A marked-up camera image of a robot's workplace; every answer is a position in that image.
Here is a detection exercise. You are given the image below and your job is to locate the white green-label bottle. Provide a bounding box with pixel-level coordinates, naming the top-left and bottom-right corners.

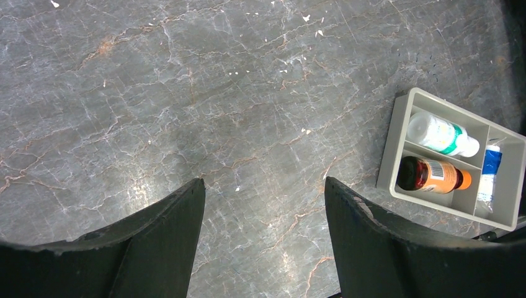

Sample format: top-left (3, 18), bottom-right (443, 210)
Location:
top-left (406, 112), bottom-right (480, 158)

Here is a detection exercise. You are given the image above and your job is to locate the blue white small box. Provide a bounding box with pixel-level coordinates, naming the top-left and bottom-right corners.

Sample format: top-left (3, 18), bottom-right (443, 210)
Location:
top-left (476, 143), bottom-right (502, 214)

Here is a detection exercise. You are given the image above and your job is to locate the grey divider tray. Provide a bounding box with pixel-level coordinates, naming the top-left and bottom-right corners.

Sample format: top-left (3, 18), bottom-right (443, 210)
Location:
top-left (377, 88), bottom-right (525, 232)

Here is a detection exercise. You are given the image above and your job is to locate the brown glass bottle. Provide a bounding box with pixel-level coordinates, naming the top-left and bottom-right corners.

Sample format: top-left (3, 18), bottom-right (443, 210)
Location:
top-left (396, 156), bottom-right (472, 194)

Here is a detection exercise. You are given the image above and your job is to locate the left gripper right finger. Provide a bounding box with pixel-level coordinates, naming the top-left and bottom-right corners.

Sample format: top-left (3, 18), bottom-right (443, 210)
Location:
top-left (324, 177), bottom-right (525, 297)

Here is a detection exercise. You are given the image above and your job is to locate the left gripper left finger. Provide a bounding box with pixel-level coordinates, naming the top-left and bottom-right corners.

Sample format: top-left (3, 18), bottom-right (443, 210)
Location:
top-left (1, 178), bottom-right (205, 297)

